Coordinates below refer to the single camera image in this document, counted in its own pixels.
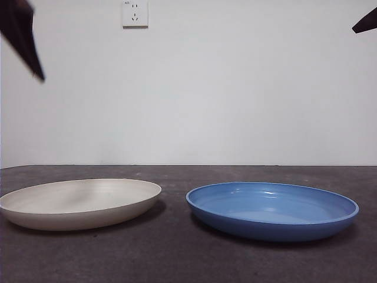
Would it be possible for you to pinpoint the white wall socket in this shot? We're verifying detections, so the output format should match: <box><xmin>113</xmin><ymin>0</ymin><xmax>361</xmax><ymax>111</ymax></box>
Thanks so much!
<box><xmin>122</xmin><ymin>0</ymin><xmax>149</xmax><ymax>29</ymax></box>

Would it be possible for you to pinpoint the white round plate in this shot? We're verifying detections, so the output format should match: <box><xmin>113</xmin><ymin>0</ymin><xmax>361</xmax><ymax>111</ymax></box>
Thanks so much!
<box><xmin>0</xmin><ymin>178</ymin><xmax>163</xmax><ymax>231</ymax></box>

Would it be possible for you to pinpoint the blue round plate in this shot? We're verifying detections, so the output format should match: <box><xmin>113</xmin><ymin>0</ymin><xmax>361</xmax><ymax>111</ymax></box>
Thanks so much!
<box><xmin>186</xmin><ymin>181</ymin><xmax>360</xmax><ymax>243</ymax></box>

